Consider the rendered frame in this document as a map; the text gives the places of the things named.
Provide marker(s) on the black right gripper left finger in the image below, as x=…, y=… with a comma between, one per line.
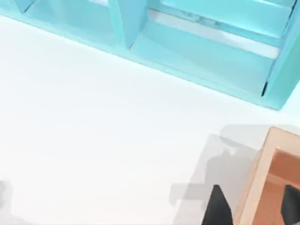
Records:
x=216, y=208

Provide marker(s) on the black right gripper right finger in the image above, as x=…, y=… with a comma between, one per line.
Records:
x=291, y=204

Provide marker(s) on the shallow salmon-coloured box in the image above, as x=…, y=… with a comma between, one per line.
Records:
x=262, y=178

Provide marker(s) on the light blue rack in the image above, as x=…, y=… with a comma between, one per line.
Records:
x=201, y=54

